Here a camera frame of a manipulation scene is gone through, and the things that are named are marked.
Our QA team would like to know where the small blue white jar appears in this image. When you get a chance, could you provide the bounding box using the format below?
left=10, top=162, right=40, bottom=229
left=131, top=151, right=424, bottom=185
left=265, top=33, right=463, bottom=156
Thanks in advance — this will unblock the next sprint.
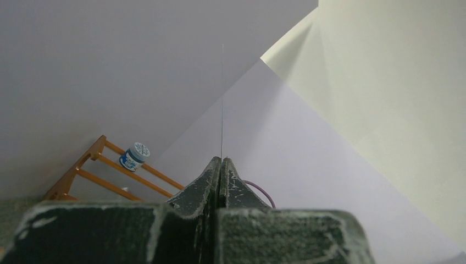
left=119, top=142, right=150, bottom=172

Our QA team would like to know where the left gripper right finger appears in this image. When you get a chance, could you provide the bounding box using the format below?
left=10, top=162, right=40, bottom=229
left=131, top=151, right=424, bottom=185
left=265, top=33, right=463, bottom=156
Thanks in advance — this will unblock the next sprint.
left=214, top=158, right=375, bottom=263

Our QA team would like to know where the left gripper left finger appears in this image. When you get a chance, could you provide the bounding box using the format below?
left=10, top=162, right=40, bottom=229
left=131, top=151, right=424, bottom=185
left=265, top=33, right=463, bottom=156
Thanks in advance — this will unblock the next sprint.
left=1, top=157, right=221, bottom=263

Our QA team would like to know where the clear glass pane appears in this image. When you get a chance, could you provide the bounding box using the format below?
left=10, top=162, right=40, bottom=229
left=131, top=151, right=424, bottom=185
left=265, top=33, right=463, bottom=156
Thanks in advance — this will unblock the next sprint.
left=220, top=43, right=225, bottom=160

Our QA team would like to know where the orange wooden rack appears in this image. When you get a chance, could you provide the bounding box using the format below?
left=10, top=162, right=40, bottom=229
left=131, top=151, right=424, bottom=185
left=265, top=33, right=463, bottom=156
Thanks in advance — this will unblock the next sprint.
left=43, top=135, right=183, bottom=201

